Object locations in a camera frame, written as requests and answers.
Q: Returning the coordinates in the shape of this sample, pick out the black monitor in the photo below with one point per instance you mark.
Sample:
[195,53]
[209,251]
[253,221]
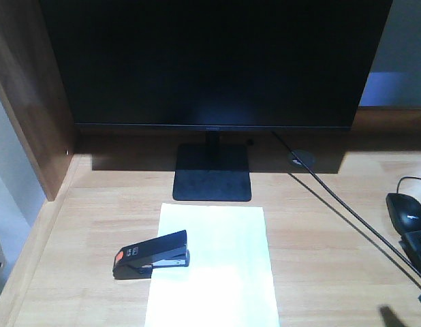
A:
[214,66]

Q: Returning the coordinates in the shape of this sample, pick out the black keyboard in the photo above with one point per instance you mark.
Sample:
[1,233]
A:
[411,244]

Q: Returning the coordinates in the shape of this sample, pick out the small black dongle with cable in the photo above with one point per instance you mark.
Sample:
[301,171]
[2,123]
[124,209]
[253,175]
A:
[404,210]

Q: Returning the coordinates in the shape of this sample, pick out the white paper sheets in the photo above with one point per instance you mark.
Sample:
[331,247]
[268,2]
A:
[228,281]

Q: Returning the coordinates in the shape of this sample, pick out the black stapler with orange button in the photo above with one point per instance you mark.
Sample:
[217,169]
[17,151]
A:
[137,261]

